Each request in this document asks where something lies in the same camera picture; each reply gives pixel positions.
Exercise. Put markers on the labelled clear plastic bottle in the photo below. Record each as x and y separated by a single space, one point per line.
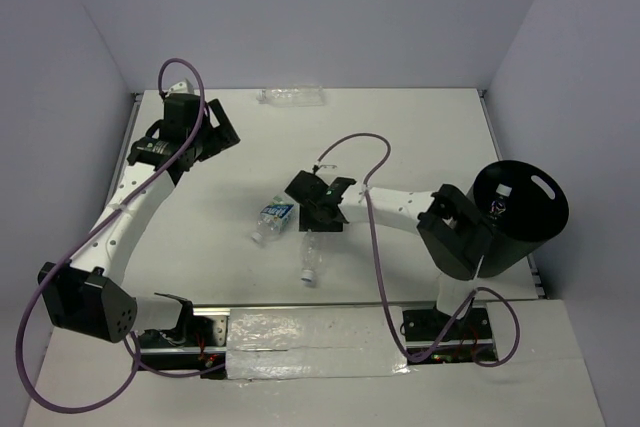
273 219

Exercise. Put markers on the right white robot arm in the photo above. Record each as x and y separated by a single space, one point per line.
456 235

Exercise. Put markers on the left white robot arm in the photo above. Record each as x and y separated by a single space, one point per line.
85 296

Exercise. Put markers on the black round bin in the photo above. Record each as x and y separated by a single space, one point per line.
538 211

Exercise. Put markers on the clear bottle blue cap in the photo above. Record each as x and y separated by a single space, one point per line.
314 254

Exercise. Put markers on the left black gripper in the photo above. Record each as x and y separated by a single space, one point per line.
223 136

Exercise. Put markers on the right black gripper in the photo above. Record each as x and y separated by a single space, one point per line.
307 221

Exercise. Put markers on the silver tape patch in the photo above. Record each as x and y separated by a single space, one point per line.
317 342

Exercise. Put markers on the metal base rail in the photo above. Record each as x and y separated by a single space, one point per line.
414 331

